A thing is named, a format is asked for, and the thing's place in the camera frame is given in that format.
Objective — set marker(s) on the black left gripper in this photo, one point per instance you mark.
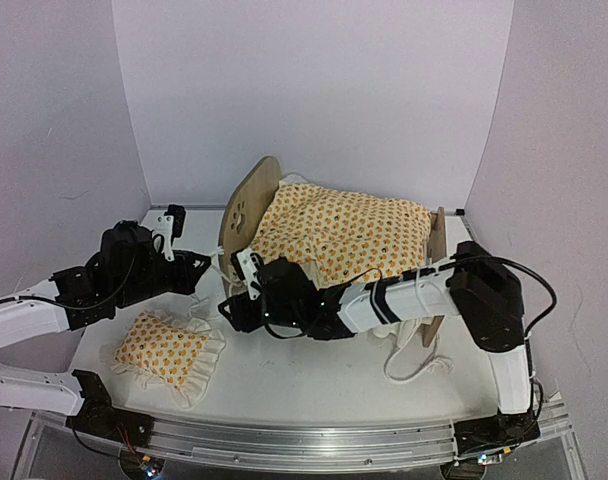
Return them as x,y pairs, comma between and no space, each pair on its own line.
187,279

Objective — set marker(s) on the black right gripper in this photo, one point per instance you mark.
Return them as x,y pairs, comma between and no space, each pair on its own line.
242,319

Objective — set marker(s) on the wooden striped pet bed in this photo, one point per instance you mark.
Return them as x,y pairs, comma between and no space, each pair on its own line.
333,235

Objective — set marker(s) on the duck print mattress cushion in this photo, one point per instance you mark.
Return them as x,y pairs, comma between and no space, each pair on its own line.
331,313

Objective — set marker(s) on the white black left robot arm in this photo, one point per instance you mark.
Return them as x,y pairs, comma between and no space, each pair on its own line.
134,264

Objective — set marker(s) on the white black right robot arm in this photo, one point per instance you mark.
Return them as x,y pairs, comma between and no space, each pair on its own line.
499,300

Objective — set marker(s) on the duck print small pillow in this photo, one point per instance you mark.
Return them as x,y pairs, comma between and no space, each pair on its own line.
158,349

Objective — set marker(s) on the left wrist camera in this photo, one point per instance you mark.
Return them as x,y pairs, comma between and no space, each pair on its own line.
168,227

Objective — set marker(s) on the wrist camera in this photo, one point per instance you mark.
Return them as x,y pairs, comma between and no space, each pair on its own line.
247,264
168,227

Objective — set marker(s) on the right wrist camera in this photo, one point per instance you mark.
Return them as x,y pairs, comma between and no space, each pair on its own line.
247,264

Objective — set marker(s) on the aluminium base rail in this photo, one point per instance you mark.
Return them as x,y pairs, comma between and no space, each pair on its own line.
348,427

